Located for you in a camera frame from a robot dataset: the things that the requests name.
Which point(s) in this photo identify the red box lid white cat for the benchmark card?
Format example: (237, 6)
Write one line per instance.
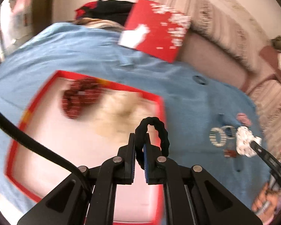
(154, 42)

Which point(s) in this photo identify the white floral scrunchie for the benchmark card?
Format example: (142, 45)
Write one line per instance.
(244, 140)

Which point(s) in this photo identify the silver metal framed panel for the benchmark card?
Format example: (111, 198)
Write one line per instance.
(14, 16)

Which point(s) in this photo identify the light blue blanket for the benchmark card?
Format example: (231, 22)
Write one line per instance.
(60, 51)

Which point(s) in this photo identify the red cloth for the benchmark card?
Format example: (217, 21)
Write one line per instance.
(84, 9)

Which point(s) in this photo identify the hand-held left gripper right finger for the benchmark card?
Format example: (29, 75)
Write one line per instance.
(145, 166)

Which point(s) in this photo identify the brown wooden door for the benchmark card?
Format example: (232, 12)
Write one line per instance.
(43, 2)

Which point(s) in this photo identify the black clothing pile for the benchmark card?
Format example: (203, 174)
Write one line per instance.
(112, 10)

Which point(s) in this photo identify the red polka dot scrunchie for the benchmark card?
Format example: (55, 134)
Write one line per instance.
(79, 98)

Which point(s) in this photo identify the cream scrunchie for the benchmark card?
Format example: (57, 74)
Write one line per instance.
(117, 112)

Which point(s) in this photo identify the red cardboard box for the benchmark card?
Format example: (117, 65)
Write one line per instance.
(60, 150)

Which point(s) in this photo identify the patterned striped cushion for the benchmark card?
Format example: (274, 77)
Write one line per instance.
(271, 103)

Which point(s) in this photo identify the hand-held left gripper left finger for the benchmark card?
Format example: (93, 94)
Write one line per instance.
(132, 161)

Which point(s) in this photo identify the pink mattress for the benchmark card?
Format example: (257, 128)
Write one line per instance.
(213, 56)

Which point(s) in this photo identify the black hair scrunchie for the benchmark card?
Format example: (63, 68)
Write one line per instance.
(164, 140)

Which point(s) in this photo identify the person's right hand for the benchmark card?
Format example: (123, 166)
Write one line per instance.
(264, 196)

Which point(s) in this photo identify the brown pink pillow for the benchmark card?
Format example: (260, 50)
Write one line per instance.
(269, 58)

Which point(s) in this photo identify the beige patterned cloth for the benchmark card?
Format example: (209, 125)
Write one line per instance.
(98, 24)

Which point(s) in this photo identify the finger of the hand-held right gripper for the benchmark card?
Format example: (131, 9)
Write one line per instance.
(267, 155)

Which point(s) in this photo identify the striped floral bolster cushion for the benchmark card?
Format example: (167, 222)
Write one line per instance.
(201, 4)

